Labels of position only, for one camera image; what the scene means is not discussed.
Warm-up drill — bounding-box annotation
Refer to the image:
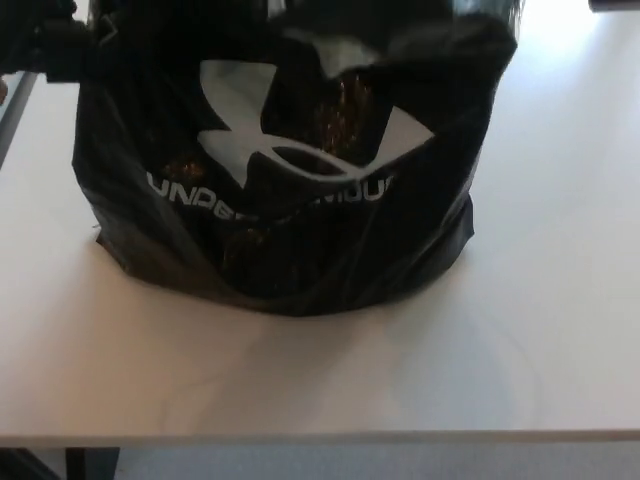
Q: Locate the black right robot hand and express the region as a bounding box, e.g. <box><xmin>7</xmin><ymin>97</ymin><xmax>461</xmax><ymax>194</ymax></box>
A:
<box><xmin>588</xmin><ymin>0</ymin><xmax>640</xmax><ymax>14</ymax></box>

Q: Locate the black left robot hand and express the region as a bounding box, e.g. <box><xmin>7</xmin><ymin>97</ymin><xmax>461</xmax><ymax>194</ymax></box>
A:
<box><xmin>0</xmin><ymin>0</ymin><xmax>104</xmax><ymax>85</ymax></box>

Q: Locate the black Under Armour plastic bag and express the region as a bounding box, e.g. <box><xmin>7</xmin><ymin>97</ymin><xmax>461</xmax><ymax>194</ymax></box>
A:
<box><xmin>68</xmin><ymin>0</ymin><xmax>522</xmax><ymax>320</ymax></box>

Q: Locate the white neighbouring desk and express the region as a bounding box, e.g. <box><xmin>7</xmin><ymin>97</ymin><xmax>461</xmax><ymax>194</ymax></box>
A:
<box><xmin>0</xmin><ymin>69</ymin><xmax>39</xmax><ymax>172</ymax></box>

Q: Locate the black desk leg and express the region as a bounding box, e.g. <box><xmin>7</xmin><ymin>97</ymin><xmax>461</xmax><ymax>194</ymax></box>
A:
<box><xmin>63</xmin><ymin>446</ymin><xmax>122</xmax><ymax>480</ymax></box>

